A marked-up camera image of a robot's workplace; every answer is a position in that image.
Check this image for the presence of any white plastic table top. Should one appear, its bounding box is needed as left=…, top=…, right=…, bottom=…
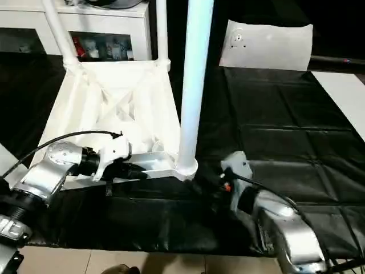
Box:
left=5, top=59, right=199, bottom=192

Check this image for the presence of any black mat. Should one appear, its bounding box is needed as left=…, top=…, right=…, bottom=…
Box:
left=0, top=51, right=365, bottom=256

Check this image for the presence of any red bottle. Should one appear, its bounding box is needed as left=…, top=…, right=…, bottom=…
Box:
left=73, top=37, right=85, bottom=58

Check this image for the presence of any white flat board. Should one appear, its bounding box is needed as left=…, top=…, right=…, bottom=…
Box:
left=310, top=71, right=365, bottom=144

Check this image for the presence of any white cabinet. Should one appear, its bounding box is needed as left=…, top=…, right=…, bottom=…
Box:
left=0, top=0, right=152, bottom=62

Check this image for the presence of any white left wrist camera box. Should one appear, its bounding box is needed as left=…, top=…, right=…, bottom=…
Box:
left=92, top=135, right=133, bottom=182

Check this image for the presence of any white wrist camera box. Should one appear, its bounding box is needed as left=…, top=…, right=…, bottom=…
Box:
left=92, top=135, right=133, bottom=182
left=221, top=151, right=253, bottom=212

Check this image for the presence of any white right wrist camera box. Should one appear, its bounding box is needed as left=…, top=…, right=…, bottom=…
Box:
left=221, top=151, right=253, bottom=212

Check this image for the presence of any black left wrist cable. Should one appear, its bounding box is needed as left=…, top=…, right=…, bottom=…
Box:
left=0, top=130, right=124, bottom=179

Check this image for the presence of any black metal table frame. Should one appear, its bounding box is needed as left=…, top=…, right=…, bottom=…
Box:
left=327, top=258, right=365, bottom=274

